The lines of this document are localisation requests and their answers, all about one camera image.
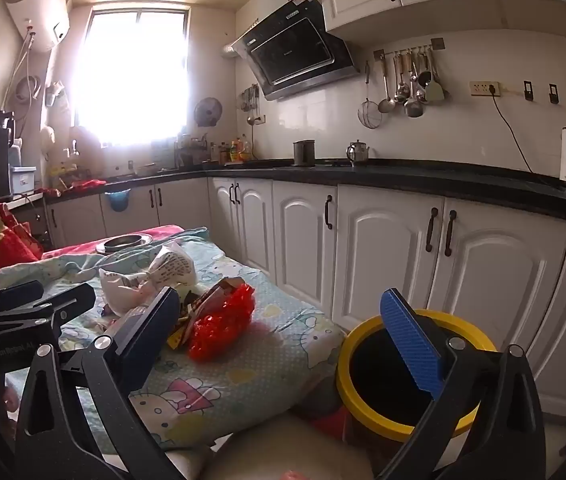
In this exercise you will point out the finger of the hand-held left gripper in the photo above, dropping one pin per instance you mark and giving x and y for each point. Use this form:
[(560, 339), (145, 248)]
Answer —
[(75, 300), (13, 292)]

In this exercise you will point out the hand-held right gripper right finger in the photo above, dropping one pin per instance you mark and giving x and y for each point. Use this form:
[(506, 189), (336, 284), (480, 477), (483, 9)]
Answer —
[(413, 345)]

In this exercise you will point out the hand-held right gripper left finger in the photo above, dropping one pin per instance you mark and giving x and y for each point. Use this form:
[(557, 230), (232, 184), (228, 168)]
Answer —
[(148, 330)]

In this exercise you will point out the green plush toy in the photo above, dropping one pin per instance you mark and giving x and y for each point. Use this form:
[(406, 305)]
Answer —
[(173, 270)]

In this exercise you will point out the dark snack wrapper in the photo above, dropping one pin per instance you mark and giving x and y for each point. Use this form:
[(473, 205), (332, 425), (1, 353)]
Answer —
[(208, 300)]

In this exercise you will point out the red plastic bag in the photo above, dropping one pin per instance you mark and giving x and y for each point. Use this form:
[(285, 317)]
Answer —
[(218, 330)]

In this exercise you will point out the yellow-rimmed black bin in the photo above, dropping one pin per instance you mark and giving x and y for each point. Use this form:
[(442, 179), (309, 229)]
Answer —
[(345, 365)]

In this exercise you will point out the steel bowl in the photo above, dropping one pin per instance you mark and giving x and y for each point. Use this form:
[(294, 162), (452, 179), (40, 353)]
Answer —
[(123, 242)]

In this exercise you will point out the white base cabinets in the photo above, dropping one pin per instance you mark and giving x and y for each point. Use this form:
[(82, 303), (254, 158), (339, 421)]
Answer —
[(378, 245)]

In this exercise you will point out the blue hanging plastic bin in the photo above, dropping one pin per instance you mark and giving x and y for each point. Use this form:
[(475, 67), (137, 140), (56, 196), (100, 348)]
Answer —
[(117, 201)]

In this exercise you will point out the pale blue plastic box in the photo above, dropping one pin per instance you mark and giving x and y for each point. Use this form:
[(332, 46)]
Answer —
[(23, 180)]

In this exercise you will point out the red rag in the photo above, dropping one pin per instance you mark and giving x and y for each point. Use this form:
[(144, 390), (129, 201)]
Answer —
[(83, 186)]

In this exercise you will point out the cartoon cat printed blanket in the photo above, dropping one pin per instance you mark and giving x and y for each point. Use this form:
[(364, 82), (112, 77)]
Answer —
[(263, 360)]

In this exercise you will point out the dish rack with kitchenware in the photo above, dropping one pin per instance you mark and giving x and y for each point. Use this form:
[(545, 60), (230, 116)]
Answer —
[(193, 152)]

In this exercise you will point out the group of condiment bottles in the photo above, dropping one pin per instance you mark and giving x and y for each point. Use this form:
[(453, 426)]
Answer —
[(233, 151)]

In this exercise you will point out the steel teapot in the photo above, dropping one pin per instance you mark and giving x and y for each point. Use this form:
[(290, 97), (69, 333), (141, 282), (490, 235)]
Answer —
[(358, 152)]

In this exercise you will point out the dark cylindrical canister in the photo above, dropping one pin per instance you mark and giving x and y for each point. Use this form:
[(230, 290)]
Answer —
[(304, 154)]

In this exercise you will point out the kitchen window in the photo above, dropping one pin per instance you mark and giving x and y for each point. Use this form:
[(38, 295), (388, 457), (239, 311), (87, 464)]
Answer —
[(133, 75)]

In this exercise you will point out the small hanging utensils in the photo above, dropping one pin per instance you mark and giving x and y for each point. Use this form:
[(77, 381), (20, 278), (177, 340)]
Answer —
[(250, 102)]

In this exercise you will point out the row of hanging kitchen utensils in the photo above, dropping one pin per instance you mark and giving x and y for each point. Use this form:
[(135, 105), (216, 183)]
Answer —
[(413, 90)]

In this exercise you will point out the white water heater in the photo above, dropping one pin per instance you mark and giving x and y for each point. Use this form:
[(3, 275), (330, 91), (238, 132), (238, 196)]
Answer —
[(38, 5)]

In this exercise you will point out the black range hood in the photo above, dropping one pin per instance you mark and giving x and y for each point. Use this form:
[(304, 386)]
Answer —
[(293, 50)]

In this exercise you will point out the small wall fan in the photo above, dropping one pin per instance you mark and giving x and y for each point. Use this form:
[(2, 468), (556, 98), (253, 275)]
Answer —
[(208, 111)]

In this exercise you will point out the wall power outlet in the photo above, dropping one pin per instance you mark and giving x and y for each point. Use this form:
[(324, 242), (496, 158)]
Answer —
[(485, 88)]

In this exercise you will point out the black wall hook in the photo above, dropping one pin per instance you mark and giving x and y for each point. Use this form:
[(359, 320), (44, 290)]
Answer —
[(528, 91), (554, 94)]

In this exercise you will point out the utensil wall rail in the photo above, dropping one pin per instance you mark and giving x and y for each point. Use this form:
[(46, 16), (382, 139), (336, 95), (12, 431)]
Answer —
[(438, 42)]

